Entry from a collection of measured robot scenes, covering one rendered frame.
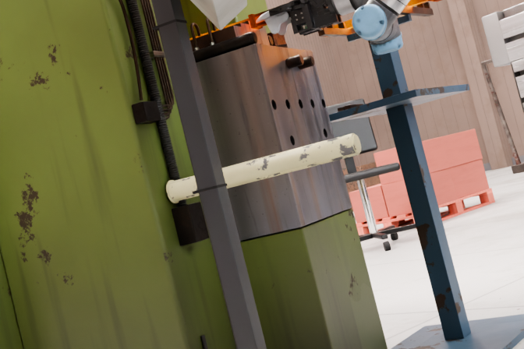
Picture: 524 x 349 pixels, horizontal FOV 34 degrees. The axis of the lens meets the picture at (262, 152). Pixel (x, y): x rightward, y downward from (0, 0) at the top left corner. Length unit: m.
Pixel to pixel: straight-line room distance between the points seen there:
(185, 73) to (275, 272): 0.64
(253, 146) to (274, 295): 0.36
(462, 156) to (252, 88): 5.34
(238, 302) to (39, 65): 0.74
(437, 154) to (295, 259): 5.03
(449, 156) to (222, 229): 5.63
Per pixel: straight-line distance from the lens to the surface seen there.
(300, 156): 1.75
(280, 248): 2.05
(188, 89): 1.62
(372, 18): 1.92
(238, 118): 2.06
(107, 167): 1.91
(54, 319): 2.05
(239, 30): 2.13
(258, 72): 2.04
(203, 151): 1.61
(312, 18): 2.14
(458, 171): 7.24
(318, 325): 2.05
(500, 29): 1.53
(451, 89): 2.58
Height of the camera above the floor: 0.58
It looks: 2 degrees up
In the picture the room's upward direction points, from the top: 14 degrees counter-clockwise
